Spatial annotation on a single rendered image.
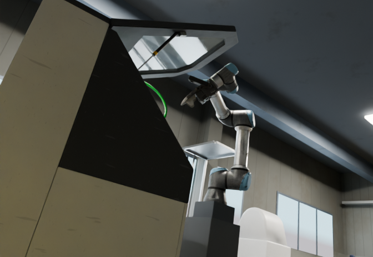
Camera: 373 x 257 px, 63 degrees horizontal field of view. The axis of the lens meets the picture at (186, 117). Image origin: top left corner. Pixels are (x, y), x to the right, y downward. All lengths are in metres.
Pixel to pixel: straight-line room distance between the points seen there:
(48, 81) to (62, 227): 0.54
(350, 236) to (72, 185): 8.23
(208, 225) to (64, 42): 1.20
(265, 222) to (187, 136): 1.86
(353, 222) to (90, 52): 8.28
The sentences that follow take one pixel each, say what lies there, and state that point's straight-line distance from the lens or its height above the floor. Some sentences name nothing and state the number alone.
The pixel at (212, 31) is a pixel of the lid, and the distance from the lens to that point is 1.82.
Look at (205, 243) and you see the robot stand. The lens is 1.80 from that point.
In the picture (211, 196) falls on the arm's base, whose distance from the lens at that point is 1.92.
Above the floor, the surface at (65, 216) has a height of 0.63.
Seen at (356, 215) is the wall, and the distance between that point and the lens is 9.01.
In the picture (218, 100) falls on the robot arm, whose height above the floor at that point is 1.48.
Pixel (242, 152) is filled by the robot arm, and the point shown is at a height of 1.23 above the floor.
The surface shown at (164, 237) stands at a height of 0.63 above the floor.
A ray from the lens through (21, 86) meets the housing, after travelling 1.27.
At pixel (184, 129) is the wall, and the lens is 5.25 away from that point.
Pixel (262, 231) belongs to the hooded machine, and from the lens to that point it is 4.71.
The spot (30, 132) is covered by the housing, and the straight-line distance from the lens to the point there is 1.22.
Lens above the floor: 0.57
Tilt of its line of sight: 24 degrees up
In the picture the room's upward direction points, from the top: 11 degrees clockwise
